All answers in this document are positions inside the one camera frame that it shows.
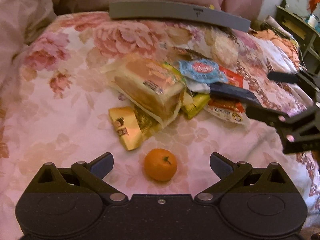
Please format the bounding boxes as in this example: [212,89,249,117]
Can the dark blue stick sachets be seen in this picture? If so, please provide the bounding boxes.
[209,82,260,105]

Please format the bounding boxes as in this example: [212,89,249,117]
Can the small orange mandarin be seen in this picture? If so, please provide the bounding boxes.
[144,148,177,181]

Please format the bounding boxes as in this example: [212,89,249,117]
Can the light blue snack packet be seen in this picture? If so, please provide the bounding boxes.
[178,59,228,84]

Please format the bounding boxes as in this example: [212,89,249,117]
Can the packaged bread loaf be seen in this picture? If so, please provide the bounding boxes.
[101,54,186,128]

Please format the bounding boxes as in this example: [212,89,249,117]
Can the orange cloth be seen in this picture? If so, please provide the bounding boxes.
[250,29,300,69]

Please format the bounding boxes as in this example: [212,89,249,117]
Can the red white snack packet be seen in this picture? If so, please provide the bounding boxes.
[204,98,250,126]

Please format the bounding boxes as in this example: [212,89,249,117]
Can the dark wooden shelf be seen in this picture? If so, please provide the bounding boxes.
[276,0,319,75]

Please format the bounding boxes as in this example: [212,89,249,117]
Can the yellow brown snack packet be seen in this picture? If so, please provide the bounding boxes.
[108,106,162,151]

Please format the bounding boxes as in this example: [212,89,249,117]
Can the floral pink bedsheet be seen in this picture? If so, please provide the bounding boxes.
[1,12,319,239]

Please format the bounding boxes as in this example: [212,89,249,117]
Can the yellow green candy packet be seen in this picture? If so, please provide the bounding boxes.
[181,93,210,120]

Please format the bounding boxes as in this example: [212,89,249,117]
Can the grey storage tray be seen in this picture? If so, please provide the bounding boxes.
[109,0,251,32]

